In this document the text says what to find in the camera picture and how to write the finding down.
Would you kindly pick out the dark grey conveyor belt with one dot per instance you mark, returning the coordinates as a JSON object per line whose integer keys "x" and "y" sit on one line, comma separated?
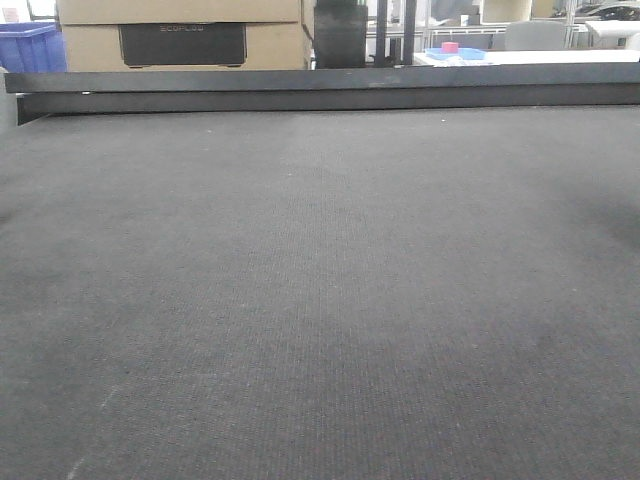
{"x": 449, "y": 294}

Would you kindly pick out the cardboard box with black print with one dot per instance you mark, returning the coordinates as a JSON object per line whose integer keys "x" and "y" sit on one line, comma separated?
{"x": 111, "y": 36}

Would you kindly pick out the blue shallow tray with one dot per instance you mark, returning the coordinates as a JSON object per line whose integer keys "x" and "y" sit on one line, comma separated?
{"x": 468, "y": 54}

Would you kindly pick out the blue plastic crate background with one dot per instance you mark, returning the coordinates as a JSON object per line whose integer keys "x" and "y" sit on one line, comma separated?
{"x": 32, "y": 47}

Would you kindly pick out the black vertical post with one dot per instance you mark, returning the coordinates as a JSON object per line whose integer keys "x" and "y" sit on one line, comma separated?
{"x": 409, "y": 32}
{"x": 381, "y": 31}

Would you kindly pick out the white background table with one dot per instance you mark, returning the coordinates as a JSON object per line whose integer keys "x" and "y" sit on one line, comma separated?
{"x": 537, "y": 57}

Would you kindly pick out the black stacked block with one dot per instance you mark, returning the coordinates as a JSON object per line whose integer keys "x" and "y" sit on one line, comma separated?
{"x": 340, "y": 29}

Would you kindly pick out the black conveyor side rail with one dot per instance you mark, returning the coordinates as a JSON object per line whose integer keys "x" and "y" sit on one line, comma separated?
{"x": 405, "y": 88}

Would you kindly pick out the black vertical post right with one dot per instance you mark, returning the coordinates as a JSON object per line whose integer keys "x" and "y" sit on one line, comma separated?
{"x": 409, "y": 32}

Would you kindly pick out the black vertical post left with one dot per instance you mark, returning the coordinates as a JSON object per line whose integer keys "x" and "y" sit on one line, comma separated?
{"x": 381, "y": 31}

